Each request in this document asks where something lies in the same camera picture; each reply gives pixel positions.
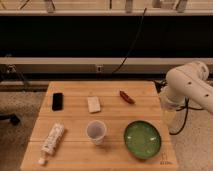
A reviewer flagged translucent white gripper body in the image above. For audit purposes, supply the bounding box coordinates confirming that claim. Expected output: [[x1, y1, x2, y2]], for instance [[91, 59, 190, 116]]
[[159, 92, 178, 126]]

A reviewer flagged white sponge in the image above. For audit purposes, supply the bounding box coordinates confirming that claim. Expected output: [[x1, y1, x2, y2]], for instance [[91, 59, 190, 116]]
[[87, 96, 101, 113]]

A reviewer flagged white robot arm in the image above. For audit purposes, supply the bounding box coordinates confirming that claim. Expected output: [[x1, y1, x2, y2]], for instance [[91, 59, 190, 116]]
[[159, 61, 213, 125]]

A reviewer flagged translucent white cup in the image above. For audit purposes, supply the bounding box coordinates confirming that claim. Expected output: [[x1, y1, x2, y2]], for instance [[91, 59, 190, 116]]
[[86, 120, 107, 145]]

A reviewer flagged green plate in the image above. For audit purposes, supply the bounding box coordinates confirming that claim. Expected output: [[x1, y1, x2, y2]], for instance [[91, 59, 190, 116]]
[[124, 120, 161, 160]]

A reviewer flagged black smartphone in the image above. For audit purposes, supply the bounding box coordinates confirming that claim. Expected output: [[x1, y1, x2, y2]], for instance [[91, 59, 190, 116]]
[[52, 93, 63, 111]]

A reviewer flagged white toothpaste tube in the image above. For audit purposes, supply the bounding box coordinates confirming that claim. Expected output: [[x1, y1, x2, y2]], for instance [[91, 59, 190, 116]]
[[38, 123, 65, 165]]

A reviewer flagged black office chair base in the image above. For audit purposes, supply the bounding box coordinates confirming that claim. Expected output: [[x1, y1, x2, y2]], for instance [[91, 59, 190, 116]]
[[0, 114, 20, 125]]

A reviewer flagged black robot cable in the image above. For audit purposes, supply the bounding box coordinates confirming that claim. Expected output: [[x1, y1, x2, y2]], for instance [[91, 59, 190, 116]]
[[153, 79, 204, 136]]

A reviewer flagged black hanging cable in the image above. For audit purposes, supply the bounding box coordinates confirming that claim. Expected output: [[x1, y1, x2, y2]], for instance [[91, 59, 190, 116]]
[[111, 7, 148, 74]]

